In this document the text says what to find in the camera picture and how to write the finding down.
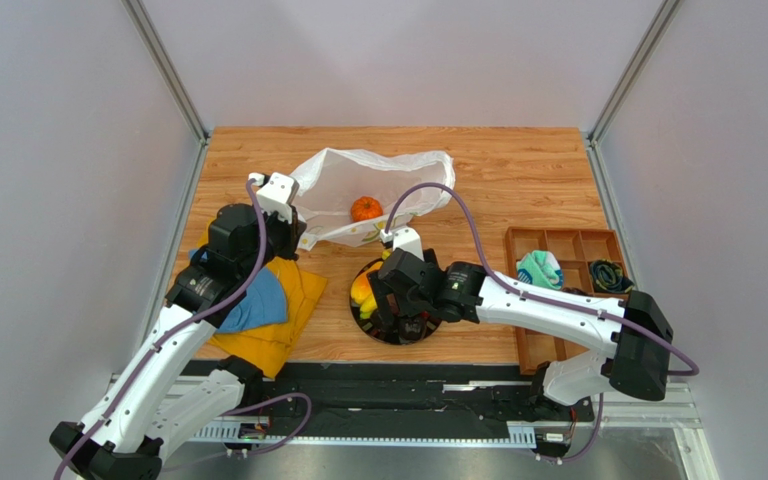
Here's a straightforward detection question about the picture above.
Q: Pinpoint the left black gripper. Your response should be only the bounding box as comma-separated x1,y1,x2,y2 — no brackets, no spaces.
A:
238,203,307,281

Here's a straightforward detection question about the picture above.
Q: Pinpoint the white plastic bag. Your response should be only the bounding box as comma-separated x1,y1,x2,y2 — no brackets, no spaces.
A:
291,148,456,251

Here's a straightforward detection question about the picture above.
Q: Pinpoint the orange toy pumpkin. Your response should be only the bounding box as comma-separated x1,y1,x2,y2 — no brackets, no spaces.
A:
349,196,384,222

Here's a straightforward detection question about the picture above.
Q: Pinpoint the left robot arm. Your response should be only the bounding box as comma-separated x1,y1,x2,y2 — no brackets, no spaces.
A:
49,201,306,479

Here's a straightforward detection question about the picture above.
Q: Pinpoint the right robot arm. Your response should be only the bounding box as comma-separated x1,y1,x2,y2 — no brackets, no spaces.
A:
368,249,673,406

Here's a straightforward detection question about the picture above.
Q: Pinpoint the black round plate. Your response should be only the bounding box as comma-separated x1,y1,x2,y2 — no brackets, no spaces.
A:
349,258,442,345

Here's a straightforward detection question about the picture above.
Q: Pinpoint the yellow banana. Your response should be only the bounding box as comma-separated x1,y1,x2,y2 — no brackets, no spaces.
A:
359,250,391,319

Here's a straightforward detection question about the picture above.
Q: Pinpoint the yellow orange mango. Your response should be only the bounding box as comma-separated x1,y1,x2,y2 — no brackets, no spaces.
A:
350,260,383,306

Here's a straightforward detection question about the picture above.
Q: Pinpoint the blue cloth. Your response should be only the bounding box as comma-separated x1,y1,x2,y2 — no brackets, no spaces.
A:
217,267,288,334

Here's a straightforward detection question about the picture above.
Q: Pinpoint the yellow cloth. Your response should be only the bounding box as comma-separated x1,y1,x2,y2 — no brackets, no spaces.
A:
197,258,327,378

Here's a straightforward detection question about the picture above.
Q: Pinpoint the teal sock upper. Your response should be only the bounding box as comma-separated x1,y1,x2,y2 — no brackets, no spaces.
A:
516,250,564,290

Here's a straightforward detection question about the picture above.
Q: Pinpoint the wooden compartment tray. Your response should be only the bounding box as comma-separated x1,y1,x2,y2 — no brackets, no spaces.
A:
504,227,631,375

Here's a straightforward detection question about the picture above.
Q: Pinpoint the dark patterned sock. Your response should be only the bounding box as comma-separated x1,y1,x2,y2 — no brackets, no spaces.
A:
589,259,635,294

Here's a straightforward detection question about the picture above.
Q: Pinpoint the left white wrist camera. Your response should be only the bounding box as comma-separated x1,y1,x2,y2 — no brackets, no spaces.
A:
248,172,299,223

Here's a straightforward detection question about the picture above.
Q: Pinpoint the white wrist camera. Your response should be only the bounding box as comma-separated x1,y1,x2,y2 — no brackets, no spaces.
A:
248,172,299,223
379,226,424,260

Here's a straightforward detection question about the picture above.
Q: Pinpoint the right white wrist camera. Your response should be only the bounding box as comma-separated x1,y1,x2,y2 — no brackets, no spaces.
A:
379,226,424,260

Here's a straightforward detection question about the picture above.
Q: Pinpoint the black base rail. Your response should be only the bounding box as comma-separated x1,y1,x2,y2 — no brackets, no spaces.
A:
241,363,597,443

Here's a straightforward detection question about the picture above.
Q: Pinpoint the left aluminium frame post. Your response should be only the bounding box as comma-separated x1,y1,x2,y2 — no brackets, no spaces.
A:
122,0,210,144

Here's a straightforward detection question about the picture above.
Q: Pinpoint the aluminium frame post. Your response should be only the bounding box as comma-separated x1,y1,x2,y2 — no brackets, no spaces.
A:
586,0,683,144
122,0,210,144

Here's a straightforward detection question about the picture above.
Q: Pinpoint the right aluminium frame post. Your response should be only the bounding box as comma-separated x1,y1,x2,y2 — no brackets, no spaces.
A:
586,0,683,144

